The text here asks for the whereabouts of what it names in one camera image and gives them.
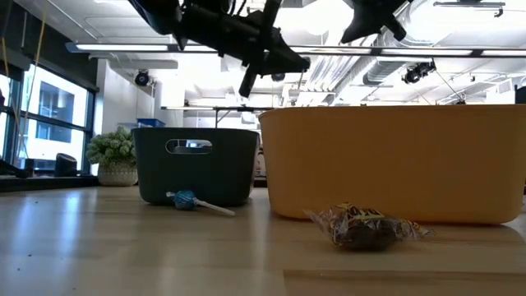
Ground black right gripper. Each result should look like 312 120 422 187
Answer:
341 0 412 44

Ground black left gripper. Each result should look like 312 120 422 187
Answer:
180 0 311 99

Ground teal plastic bin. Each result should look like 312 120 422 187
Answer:
131 127 261 206

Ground yellow plastic bin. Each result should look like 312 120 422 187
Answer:
258 104 526 225

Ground blue lollipop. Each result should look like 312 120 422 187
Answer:
166 189 236 217

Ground chocolate candy clear wrapper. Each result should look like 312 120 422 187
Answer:
303 202 435 252

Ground blue storage bin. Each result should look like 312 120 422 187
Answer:
136 118 167 129

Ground long ceiling light strip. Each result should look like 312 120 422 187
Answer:
65 42 526 58

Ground small green potted plant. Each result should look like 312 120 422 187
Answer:
85 126 139 187

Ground black framed window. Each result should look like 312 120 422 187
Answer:
0 61 99 178

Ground black cylindrical speaker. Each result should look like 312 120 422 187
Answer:
54 152 78 178

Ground silver ventilation duct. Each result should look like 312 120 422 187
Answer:
328 24 436 95

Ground black ceiling rail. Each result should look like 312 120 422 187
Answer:
433 0 506 17

